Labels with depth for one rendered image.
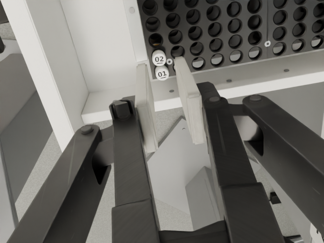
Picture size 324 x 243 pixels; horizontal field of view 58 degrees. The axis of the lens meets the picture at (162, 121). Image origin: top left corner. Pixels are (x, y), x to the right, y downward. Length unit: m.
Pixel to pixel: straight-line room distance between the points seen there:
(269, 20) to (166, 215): 1.48
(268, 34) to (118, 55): 0.16
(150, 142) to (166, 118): 1.17
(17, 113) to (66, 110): 0.52
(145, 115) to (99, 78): 0.21
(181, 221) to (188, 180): 0.33
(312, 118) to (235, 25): 0.27
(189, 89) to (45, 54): 0.14
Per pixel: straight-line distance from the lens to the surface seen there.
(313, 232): 0.60
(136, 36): 0.33
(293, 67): 0.35
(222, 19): 0.28
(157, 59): 0.27
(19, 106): 0.82
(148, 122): 0.15
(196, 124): 0.16
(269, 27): 0.29
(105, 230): 1.78
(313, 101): 0.52
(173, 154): 1.39
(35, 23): 0.26
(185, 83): 0.16
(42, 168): 1.54
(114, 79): 0.35
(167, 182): 1.49
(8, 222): 0.61
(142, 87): 0.17
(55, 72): 0.27
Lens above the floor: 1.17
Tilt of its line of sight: 61 degrees down
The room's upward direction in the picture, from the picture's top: 172 degrees clockwise
